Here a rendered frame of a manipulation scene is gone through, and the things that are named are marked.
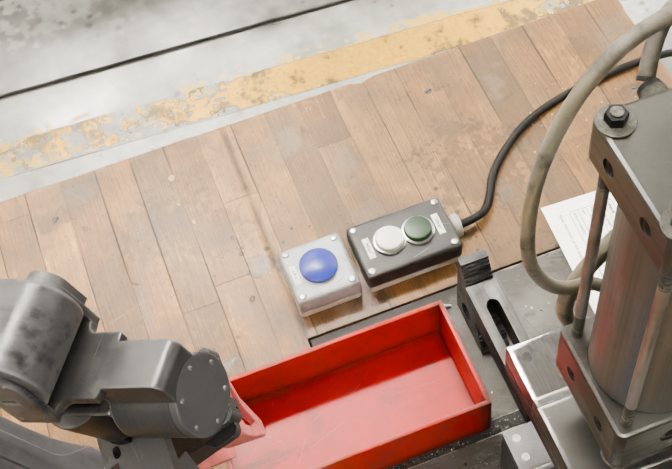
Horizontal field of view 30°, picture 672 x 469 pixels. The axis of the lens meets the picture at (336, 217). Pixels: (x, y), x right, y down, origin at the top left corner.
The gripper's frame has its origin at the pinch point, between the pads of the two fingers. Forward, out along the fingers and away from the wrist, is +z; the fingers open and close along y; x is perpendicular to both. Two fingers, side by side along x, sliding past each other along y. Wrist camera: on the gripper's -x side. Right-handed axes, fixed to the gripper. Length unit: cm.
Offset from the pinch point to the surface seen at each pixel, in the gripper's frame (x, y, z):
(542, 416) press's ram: -11.1, 22.1, 3.4
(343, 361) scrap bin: 12.3, 1.6, 21.9
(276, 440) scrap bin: 7.6, -6.8, 18.5
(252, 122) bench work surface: 46, 3, 24
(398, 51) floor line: 122, -1, 125
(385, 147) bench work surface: 36.1, 13.5, 30.3
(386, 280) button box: 19.3, 8.1, 25.8
